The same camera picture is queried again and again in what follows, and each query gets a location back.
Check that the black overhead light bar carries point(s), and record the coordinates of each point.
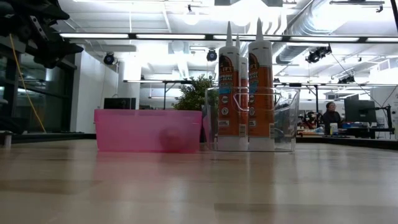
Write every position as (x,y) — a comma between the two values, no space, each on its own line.
(132,36)

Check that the small artificial green plant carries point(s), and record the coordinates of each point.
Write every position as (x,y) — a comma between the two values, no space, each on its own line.
(192,96)

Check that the white pendant ceiling lamp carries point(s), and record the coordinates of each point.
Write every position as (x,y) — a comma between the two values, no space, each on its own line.
(191,18)

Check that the orange white sealant cartridge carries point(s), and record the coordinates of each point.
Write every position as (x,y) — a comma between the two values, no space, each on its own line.
(244,93)
(261,109)
(228,109)

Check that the cluttered background desk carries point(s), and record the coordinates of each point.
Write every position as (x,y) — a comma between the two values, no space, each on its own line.
(367,132)

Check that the black background monitor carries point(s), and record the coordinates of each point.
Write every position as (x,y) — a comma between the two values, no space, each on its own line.
(119,103)

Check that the clear plastic bin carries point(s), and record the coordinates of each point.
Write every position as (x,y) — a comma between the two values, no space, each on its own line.
(286,124)

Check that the black desk monitor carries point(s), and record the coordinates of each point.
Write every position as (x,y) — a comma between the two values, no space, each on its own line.
(360,110)

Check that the person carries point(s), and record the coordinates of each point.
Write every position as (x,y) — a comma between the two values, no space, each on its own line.
(331,119)

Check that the silver ventilation duct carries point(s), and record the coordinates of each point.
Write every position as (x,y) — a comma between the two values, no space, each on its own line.
(311,18)

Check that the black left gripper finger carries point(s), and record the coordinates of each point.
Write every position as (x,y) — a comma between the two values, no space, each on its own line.
(66,51)

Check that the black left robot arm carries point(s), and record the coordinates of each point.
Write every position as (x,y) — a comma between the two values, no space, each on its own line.
(18,9)

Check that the pink translucent plastic bin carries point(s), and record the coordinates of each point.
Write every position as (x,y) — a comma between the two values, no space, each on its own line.
(130,130)

